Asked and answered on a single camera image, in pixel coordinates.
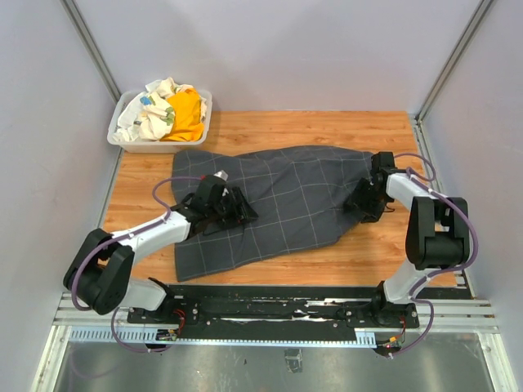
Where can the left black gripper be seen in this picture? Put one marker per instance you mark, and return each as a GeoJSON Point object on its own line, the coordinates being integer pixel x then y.
{"type": "Point", "coordinates": [239, 211]}

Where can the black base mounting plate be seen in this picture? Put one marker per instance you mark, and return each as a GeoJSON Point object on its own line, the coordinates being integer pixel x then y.
{"type": "Point", "coordinates": [277, 313]}

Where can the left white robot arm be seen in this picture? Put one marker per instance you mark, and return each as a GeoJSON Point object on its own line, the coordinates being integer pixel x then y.
{"type": "Point", "coordinates": [99, 278]}

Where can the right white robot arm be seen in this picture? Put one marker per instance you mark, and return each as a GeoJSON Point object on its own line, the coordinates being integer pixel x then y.
{"type": "Point", "coordinates": [437, 238]}

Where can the yellow cloth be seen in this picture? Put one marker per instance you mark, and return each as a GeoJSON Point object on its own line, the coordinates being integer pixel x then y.
{"type": "Point", "coordinates": [187, 124]}

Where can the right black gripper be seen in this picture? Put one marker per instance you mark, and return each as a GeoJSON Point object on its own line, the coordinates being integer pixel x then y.
{"type": "Point", "coordinates": [372, 213]}

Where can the white patterned cloth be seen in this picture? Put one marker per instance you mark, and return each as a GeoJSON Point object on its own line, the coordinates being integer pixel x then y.
{"type": "Point", "coordinates": [149, 117]}

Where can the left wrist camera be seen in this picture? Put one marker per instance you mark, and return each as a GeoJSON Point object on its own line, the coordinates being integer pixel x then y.
{"type": "Point", "coordinates": [222, 175]}

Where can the grey slotted cable duct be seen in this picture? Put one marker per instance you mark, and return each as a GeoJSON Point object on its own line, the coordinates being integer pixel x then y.
{"type": "Point", "coordinates": [135, 335]}

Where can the dark grey checked pillowcase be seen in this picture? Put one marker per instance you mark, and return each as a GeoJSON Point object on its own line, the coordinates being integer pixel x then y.
{"type": "Point", "coordinates": [298, 193]}

